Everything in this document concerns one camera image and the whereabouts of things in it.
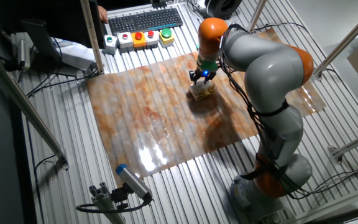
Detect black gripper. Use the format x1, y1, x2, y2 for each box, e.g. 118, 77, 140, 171
189, 68, 218, 86

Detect person's hand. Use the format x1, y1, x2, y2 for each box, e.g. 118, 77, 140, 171
98, 5, 109, 24

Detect green button yellow box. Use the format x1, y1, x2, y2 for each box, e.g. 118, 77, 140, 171
158, 27, 176, 49

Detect marble pattern table mat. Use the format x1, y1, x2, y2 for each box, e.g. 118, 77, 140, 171
86, 27, 327, 187

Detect red button orange box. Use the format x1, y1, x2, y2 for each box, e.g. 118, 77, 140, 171
131, 30, 148, 51

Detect black computer keyboard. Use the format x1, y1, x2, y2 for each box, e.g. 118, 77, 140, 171
108, 7, 184, 36

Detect small red button white box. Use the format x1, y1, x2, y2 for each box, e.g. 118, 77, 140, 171
117, 32, 134, 54

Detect small green button grey box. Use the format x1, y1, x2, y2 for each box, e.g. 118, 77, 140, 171
103, 34, 119, 56

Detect white paper sheet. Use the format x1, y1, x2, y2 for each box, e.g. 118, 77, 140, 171
52, 37, 96, 62

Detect short aluminium profile stand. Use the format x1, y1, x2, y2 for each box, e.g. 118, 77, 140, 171
88, 182, 127, 224

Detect black monitor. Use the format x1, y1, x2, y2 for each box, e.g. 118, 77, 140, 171
0, 0, 106, 77

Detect long diagonal aluminium beam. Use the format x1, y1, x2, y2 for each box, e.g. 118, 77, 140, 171
0, 43, 70, 170

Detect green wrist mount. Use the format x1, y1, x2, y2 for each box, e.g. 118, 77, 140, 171
200, 60, 220, 72

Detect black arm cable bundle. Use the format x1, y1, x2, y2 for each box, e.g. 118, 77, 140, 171
217, 22, 295, 200

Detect black strap on arm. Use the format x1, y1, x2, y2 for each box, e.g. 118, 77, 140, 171
249, 100, 290, 118

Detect round metal post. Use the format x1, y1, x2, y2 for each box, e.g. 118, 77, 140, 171
248, 0, 268, 32

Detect slanted aluminium frame post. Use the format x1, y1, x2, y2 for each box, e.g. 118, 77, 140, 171
80, 0, 106, 76

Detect silver camera blue cap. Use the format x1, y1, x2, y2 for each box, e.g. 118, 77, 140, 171
115, 163, 154, 202

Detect black monitor cable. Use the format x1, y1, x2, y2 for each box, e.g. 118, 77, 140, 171
25, 67, 99, 98

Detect long aluminium frame bar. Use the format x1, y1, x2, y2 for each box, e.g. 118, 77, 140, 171
311, 2, 358, 81

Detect black camera cable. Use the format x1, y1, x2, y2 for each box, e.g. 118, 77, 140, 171
75, 192, 152, 215

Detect short aluminium frame bar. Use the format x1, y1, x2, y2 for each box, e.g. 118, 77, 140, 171
327, 127, 358, 165

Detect black floor cables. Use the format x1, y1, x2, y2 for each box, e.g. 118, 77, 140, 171
290, 161, 358, 200

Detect small silver camera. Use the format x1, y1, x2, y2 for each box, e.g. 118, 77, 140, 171
16, 38, 32, 71

